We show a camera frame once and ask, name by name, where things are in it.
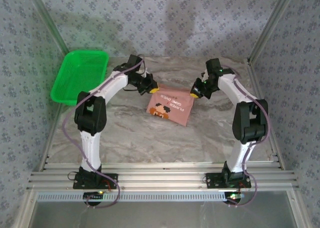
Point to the pink t-shirt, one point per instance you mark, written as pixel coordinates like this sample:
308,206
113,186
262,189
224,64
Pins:
172,108

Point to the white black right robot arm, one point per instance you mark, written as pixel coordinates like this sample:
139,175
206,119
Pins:
232,88

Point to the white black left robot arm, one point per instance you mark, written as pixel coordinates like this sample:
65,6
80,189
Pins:
110,84

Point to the green plastic basket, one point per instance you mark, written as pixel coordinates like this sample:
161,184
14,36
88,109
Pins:
77,75

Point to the aluminium mounting rails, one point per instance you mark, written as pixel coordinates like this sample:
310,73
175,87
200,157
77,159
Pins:
160,178

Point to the small black controller board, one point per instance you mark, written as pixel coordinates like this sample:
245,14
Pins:
93,196
233,197

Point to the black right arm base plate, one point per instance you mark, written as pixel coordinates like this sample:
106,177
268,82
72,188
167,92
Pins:
215,180

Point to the aluminium frame post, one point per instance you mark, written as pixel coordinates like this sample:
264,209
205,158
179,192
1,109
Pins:
47,20
272,23

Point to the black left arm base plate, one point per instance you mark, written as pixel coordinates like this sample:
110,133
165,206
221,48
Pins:
110,180

